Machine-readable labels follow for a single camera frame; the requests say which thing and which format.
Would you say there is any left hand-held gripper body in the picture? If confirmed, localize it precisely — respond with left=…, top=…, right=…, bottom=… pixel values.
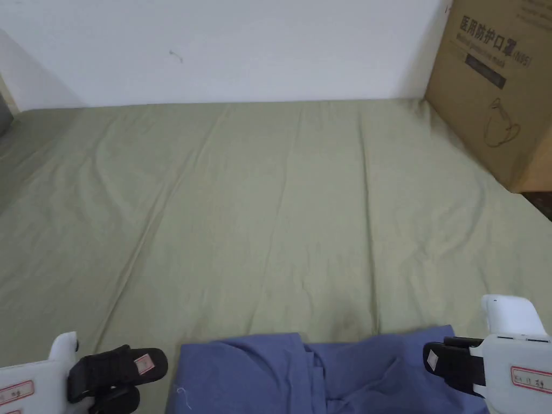
left=0, top=332, right=89, bottom=414

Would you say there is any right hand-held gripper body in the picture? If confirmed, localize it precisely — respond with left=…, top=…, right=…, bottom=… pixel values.
left=469, top=294, right=552, bottom=414

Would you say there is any blue garment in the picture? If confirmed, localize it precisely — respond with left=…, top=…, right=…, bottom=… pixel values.
left=165, top=325, right=491, bottom=414

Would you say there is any bed with pale green sheet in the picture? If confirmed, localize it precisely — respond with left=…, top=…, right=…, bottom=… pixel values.
left=0, top=97, right=552, bottom=414

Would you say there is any brown cardboard carton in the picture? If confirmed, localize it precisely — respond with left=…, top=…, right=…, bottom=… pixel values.
left=424, top=0, right=552, bottom=194

